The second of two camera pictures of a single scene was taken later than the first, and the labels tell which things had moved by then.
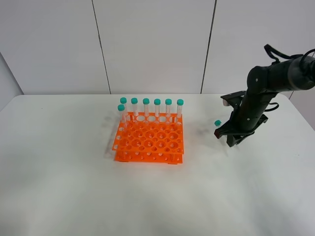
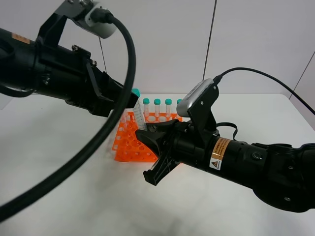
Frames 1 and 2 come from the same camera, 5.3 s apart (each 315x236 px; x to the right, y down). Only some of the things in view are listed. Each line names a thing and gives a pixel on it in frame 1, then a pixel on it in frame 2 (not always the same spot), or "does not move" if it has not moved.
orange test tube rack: [150, 137] does not move
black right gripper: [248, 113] to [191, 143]
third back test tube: [146, 102] does not move
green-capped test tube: [217, 123] to [138, 111]
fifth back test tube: [168, 102] does not move
